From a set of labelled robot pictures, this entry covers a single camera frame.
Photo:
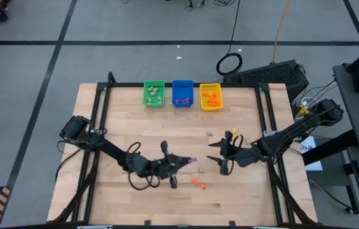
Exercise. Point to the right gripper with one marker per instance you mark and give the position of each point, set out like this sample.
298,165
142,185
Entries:
249,156

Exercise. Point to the blue plastic basket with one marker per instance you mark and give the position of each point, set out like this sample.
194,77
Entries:
182,89

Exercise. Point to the silver mounting bracket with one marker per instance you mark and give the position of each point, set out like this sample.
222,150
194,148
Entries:
268,133

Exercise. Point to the white paper sheet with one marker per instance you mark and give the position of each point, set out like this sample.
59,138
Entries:
312,160

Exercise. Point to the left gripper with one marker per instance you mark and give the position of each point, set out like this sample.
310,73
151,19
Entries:
145,167

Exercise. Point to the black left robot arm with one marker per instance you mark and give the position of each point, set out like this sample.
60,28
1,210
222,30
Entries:
112,151

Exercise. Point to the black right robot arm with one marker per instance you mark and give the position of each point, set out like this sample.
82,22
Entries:
293,130

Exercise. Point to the yellow plastic basket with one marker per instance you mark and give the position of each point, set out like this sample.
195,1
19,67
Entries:
218,89

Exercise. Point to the green plastic basket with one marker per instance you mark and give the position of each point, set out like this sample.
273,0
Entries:
158,84

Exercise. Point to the gray desk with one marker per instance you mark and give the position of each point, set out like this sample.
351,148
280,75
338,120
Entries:
350,111

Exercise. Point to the black computer case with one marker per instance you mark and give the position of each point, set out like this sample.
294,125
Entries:
268,74

